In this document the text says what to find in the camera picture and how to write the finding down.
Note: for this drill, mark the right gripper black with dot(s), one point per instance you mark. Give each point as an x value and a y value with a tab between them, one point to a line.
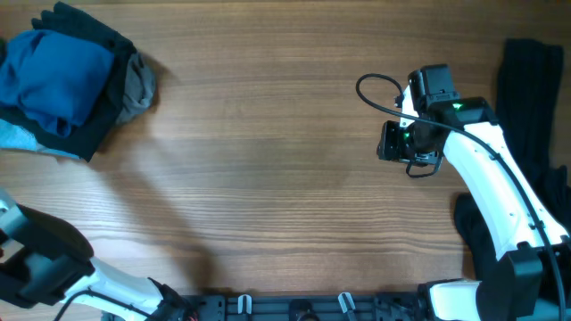
388	141

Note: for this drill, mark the blue polo shirt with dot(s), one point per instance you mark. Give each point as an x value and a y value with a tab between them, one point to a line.
53	79

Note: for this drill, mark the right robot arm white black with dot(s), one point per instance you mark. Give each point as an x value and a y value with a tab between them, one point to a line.
530	277

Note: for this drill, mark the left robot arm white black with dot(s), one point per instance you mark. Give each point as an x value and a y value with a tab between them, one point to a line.
56	263

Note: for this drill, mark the black garment with white logo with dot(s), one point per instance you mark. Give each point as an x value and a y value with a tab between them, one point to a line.
527	89

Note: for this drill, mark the folded grey garment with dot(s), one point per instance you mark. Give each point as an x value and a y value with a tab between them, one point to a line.
139	89

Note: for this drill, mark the folded dark navy garment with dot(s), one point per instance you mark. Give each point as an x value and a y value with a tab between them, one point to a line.
84	140

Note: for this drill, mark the folded light blue garment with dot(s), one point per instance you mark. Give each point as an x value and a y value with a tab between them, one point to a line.
17	138

